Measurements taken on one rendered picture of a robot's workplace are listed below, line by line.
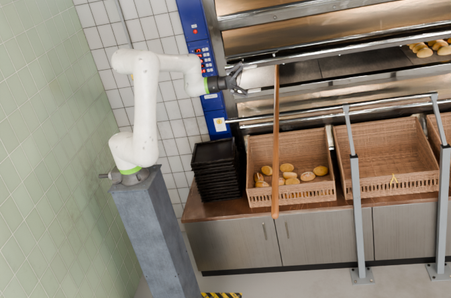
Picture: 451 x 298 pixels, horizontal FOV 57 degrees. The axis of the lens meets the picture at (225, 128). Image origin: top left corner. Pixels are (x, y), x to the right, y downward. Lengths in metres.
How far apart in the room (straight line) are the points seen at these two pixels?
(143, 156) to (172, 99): 1.12
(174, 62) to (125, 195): 0.71
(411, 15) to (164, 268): 2.05
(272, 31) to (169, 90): 0.82
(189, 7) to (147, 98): 0.98
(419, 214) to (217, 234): 1.27
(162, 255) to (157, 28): 1.41
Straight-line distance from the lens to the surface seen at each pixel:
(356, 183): 2.53
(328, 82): 2.85
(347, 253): 2.95
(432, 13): 2.84
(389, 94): 2.96
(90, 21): 2.95
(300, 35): 2.72
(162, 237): 2.25
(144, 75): 1.85
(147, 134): 1.89
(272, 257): 2.96
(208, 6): 2.71
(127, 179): 2.12
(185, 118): 3.01
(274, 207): 1.73
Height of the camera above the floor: 2.28
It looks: 27 degrees down
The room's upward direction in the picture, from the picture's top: 13 degrees counter-clockwise
